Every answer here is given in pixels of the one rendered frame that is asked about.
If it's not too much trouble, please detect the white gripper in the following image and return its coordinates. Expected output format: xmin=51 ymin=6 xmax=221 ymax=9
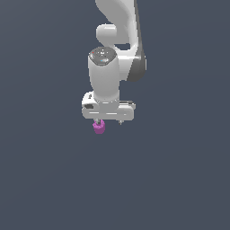
xmin=81 ymin=91 xmax=137 ymax=126

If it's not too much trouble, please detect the small purple object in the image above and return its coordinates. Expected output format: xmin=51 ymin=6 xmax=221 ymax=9
xmin=92 ymin=119 xmax=106 ymax=135

